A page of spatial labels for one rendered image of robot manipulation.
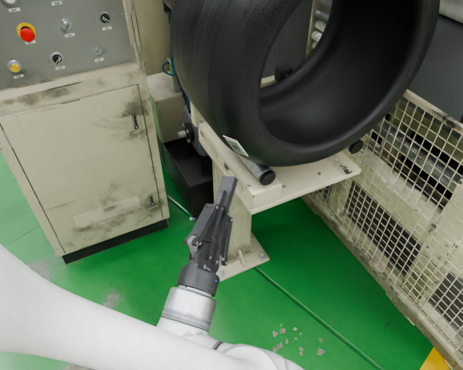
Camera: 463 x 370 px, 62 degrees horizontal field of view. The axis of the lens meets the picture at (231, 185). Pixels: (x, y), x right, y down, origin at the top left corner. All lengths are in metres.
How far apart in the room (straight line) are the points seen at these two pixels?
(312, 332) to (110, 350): 1.38
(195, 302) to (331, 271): 1.29
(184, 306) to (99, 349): 0.28
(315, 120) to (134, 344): 0.86
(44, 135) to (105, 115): 0.22
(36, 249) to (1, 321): 1.82
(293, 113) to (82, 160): 0.85
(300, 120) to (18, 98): 0.91
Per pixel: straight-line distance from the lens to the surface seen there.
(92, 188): 1.71
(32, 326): 0.38
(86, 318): 0.42
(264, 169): 0.96
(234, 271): 1.85
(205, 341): 0.68
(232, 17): 0.70
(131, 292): 1.86
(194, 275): 0.70
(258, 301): 1.79
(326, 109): 1.16
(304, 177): 1.13
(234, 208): 1.59
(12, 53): 1.44
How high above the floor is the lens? 1.56
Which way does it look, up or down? 44 degrees down
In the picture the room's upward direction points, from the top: straight up
